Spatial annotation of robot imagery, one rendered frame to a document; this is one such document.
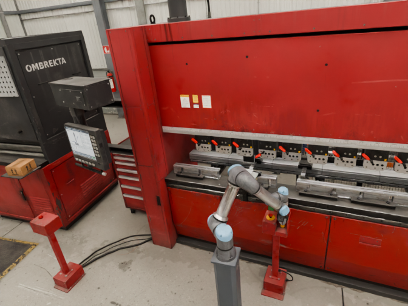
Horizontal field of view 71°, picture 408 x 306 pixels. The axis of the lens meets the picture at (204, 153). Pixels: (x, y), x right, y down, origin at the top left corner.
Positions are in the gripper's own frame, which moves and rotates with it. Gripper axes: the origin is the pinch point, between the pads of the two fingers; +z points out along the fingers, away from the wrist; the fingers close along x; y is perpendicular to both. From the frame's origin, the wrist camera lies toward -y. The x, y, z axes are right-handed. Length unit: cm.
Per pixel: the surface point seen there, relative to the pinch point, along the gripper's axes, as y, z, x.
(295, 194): 26.5, -11.9, -6.5
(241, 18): 41, -152, 38
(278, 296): -18, 71, 0
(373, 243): 17, 17, -68
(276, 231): -5.8, 2.4, 3.5
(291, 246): 15.4, 40.2, -6.0
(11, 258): -71, 66, 294
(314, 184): 32.7, -20.8, -20.5
